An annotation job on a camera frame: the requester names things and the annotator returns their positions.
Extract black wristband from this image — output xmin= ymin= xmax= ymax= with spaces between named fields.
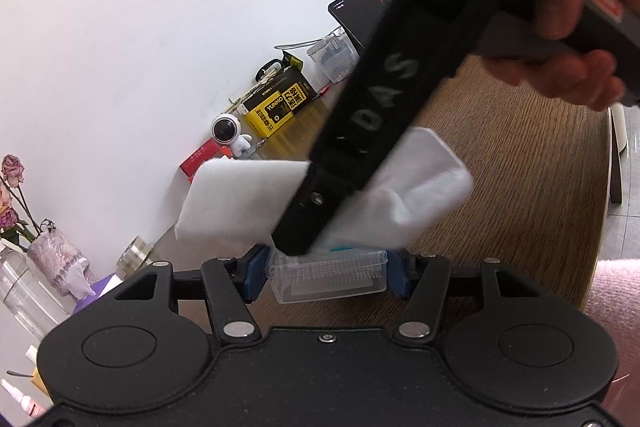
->
xmin=254 ymin=57 xmax=282 ymax=84

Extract white astronaut toy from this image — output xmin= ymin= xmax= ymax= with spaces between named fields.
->
xmin=210 ymin=111 xmax=254 ymax=158

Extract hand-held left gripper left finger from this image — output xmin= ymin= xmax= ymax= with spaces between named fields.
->
xmin=116 ymin=246 xmax=273 ymax=340

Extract white chair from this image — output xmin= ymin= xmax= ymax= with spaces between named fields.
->
xmin=606 ymin=102 xmax=632 ymax=204

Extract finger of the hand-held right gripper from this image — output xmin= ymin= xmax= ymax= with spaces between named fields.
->
xmin=272 ymin=161 xmax=372 ymax=256

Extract dark laptop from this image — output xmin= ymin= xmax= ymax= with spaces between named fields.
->
xmin=327 ymin=0 xmax=418 ymax=54

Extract white wiping cloth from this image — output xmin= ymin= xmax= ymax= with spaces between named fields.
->
xmin=174 ymin=127 xmax=474 ymax=254

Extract clear plastic container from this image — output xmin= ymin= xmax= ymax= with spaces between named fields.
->
xmin=266 ymin=248 xmax=391 ymax=306

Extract white and yellow tube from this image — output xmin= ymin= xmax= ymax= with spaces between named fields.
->
xmin=24 ymin=344 xmax=50 ymax=398

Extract dried pink roses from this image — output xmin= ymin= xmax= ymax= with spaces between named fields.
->
xmin=0 ymin=154 xmax=42 ymax=249

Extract clear glass jar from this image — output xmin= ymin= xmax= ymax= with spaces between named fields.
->
xmin=0 ymin=241 xmax=72 ymax=344

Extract purple packet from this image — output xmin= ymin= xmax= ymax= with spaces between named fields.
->
xmin=74 ymin=272 xmax=126 ymax=314

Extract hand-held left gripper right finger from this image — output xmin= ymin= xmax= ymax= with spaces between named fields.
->
xmin=389 ymin=252 xmax=538 ymax=340

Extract yellow and black box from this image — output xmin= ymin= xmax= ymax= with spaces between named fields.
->
xmin=239 ymin=66 xmax=317 ymax=138

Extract clear plastic storage box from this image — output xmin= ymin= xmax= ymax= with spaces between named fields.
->
xmin=305 ymin=27 xmax=361 ymax=84

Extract silver tape roll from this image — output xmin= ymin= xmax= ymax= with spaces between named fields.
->
xmin=117 ymin=234 xmax=154 ymax=279

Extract pink wrapped tissue pack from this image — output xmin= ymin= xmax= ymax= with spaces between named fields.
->
xmin=27 ymin=219 xmax=99 ymax=299

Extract red flat box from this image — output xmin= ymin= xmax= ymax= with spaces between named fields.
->
xmin=180 ymin=144 xmax=234 ymax=184

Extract small white bottle pink label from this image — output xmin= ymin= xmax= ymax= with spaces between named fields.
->
xmin=0 ymin=379 xmax=47 ymax=419

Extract grey cable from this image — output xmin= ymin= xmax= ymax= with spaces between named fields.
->
xmin=274 ymin=38 xmax=328 ymax=54

